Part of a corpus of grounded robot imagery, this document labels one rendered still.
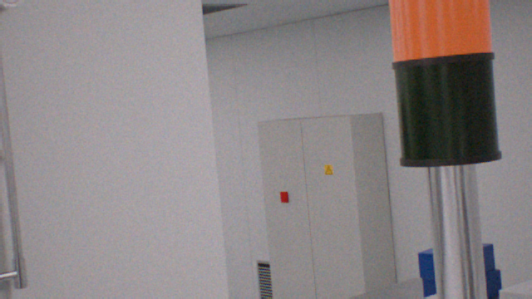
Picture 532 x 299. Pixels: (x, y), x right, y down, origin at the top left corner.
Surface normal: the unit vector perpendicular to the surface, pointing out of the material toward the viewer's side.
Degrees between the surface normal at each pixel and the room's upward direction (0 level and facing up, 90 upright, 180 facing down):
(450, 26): 90
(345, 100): 90
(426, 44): 90
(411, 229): 90
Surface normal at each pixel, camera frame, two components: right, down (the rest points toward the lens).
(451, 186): -0.20, 0.07
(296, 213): -0.76, 0.11
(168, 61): 0.65, -0.02
